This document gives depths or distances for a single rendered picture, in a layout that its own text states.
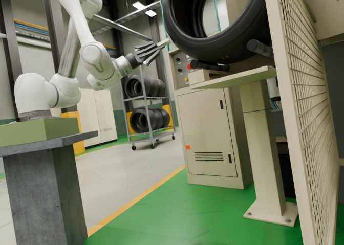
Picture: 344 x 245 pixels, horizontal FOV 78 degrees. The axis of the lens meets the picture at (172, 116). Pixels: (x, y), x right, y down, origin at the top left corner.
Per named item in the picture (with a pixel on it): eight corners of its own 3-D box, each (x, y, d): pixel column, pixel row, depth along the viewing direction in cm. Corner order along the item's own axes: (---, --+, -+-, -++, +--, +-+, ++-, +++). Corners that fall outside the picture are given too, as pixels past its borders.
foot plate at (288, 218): (257, 199, 148) (257, 196, 148) (301, 204, 131) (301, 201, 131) (242, 217, 127) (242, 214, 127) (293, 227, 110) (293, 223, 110)
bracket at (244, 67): (219, 79, 135) (217, 63, 135) (289, 61, 110) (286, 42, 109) (217, 79, 132) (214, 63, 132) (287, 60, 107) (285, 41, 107)
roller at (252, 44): (273, 48, 111) (281, 52, 109) (267, 56, 113) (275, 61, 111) (250, 36, 85) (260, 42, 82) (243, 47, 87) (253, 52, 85)
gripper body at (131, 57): (126, 61, 110) (142, 52, 111) (134, 73, 107) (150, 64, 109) (122, 52, 103) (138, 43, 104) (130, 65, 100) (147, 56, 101)
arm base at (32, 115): (1, 126, 108) (-1, 115, 108) (33, 123, 130) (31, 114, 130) (35, 120, 107) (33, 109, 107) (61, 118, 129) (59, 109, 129)
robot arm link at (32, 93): (10, 115, 116) (3, 75, 115) (42, 113, 133) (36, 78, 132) (30, 110, 110) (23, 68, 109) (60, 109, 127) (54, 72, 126)
